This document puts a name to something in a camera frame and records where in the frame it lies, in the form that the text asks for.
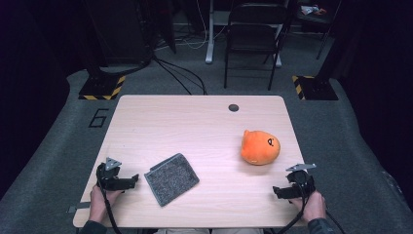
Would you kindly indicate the orange plush toy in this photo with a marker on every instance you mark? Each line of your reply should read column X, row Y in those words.
column 258, row 148

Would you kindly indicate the white desk leg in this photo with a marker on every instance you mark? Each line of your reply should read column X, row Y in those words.
column 210, row 39

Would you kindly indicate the black striped stand base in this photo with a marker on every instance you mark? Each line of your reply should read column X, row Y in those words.
column 102, row 87
column 316, row 88

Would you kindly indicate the person's right hand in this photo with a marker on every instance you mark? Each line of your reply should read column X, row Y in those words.
column 315, row 206

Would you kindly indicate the black folding chair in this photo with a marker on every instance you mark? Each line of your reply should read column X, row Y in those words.
column 255, row 39

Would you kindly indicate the grey fluffy cloth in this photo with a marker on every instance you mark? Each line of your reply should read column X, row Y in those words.
column 171, row 179

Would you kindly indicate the colourful items on dark table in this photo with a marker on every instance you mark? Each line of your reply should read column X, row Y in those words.
column 312, row 10

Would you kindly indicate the grey tape strip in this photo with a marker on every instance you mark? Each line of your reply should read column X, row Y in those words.
column 79, row 206

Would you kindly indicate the black cabinet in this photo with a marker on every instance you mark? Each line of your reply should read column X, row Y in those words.
column 120, row 32

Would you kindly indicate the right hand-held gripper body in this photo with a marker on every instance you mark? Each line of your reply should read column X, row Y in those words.
column 302, row 182

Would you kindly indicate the person's left hand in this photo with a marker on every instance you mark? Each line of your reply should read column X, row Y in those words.
column 98, row 204

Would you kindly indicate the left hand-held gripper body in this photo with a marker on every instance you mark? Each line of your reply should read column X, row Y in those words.
column 108, row 180

